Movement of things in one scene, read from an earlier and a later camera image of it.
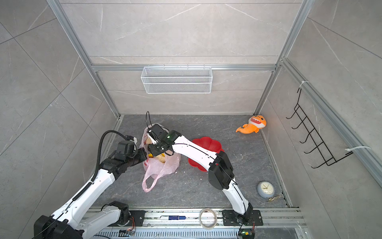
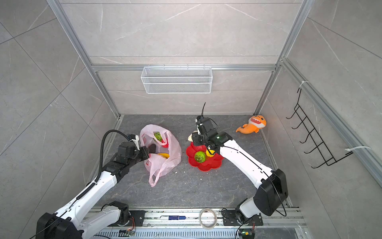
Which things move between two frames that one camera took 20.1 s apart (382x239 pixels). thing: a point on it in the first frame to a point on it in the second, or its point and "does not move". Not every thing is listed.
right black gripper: [155, 152] to [195, 136]
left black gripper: [143, 154] does not move
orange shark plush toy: [255, 122] does not move
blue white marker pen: [172, 217] does not move
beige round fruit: [161, 158] to [190, 138]
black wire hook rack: [319, 142] does not move
